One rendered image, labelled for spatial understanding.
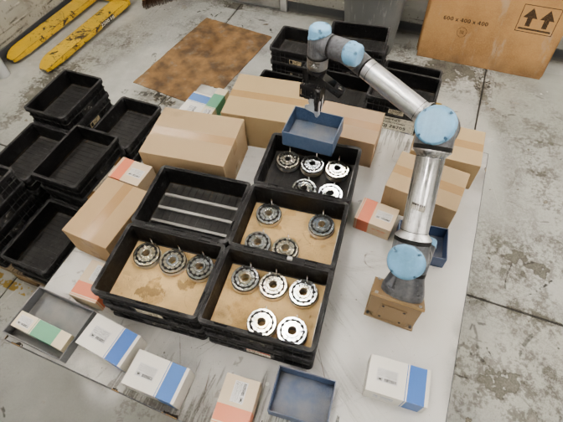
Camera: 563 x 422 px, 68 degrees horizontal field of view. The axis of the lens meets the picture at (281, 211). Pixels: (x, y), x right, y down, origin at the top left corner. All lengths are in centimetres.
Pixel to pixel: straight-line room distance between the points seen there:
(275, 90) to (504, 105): 215
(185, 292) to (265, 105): 97
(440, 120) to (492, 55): 278
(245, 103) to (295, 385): 128
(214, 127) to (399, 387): 131
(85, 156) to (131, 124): 42
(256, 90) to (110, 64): 227
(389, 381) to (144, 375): 82
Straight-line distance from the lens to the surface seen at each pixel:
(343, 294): 170
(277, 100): 209
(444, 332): 173
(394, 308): 156
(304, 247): 164
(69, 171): 265
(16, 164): 302
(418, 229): 135
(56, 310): 191
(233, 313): 154
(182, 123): 205
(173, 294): 162
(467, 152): 204
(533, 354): 265
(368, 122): 206
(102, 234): 181
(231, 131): 196
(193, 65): 395
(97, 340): 169
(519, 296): 276
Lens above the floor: 225
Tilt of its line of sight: 55 degrees down
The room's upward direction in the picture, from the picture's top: 3 degrees counter-clockwise
